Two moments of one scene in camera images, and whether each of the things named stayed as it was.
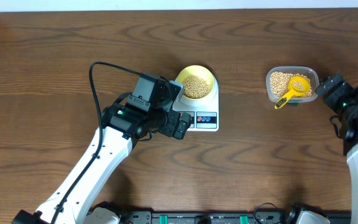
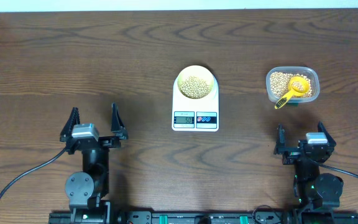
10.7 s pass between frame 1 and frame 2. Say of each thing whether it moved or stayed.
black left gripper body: moved
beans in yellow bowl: stayed
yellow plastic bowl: stayed
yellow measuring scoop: stayed
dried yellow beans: stayed
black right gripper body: moved
